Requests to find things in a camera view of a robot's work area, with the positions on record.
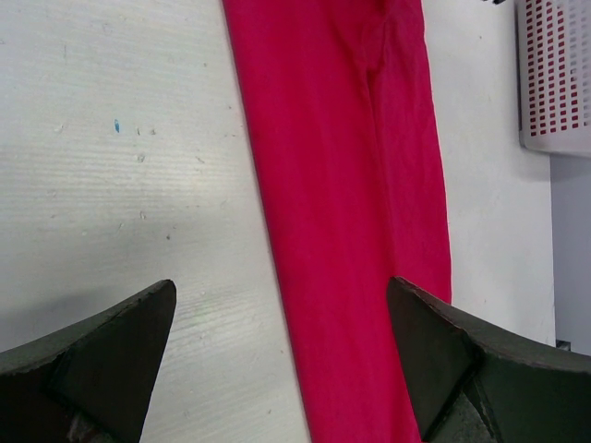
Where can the white plastic basket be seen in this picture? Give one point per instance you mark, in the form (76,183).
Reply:
(554,69)

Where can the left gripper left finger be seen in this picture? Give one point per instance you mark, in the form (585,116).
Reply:
(91,381)

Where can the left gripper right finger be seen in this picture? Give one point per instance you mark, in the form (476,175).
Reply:
(471,381)

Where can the bright red t shirt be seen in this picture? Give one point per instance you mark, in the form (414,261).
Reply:
(340,116)

